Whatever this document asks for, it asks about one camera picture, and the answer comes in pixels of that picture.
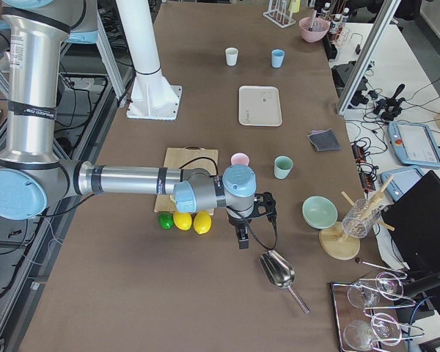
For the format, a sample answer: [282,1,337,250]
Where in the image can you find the yellow lemon near lime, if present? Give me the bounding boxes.
[172,211,192,231]

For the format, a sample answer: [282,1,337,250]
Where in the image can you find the wooden cutting board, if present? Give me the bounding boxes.
[154,147,219,213]

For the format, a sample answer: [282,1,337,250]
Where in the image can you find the pink bowl with ice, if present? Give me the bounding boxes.
[298,17,330,43]

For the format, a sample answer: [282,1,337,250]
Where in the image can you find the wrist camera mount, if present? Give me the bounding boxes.
[252,191,277,224]

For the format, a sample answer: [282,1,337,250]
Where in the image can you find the blue teach pendant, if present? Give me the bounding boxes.
[380,166,425,202]
[388,121,440,169]

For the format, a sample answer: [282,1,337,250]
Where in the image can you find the green cup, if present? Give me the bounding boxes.
[274,155,293,180]

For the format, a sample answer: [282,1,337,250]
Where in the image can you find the cream white cup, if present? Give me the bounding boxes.
[224,47,239,67]

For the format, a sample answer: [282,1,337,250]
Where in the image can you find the grey folded cloth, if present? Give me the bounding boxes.
[307,129,342,152]

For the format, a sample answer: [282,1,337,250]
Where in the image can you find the yellow lemon far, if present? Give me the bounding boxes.
[194,210,212,235]

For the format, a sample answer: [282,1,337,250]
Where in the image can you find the metal muddler in bowl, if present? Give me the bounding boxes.
[308,10,317,32]

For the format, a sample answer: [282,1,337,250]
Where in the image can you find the green lime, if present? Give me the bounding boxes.
[158,213,175,230]

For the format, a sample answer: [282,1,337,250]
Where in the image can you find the beige rabbit tray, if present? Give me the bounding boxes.
[238,86,282,127]

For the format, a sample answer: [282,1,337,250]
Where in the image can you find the black monitor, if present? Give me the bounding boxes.
[382,171,440,271]

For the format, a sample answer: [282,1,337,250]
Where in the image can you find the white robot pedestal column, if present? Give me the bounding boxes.
[117,0,182,121]

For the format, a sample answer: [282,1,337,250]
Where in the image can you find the wine glass upper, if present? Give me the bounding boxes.
[347,272,403,309]

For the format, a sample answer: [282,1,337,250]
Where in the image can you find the wooden cup tree stand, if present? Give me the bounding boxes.
[319,176,395,260]

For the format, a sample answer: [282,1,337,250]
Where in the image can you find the clear glass on stand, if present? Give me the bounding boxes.
[342,199,381,238]

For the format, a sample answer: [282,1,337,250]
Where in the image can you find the wine glass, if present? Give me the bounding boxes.
[347,272,403,309]
[343,313,402,351]

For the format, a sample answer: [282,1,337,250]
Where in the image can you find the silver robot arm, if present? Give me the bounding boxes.
[0,1,257,249]

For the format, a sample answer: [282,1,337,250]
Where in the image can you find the pink cup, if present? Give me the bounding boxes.
[230,153,250,166]

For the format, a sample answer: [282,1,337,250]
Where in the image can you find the wine glass lower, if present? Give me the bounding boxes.
[343,313,402,351]

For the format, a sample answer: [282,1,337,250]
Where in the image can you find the metal scoop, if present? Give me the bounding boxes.
[259,250,310,314]

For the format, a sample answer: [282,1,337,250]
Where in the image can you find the mirror tray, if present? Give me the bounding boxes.
[331,282,425,351]

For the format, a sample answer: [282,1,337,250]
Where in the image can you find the green bowl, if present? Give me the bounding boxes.
[302,196,338,230]

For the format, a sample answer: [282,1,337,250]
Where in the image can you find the white wire rack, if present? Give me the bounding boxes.
[263,0,300,28]

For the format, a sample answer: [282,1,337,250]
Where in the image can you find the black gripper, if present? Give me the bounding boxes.
[227,209,251,249]

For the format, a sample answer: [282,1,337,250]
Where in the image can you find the aluminium frame post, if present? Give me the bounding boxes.
[336,0,400,117]

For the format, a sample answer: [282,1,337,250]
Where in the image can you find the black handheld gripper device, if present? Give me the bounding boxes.
[373,84,406,122]

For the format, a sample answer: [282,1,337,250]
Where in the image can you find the blue cup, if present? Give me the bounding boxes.
[271,49,285,68]

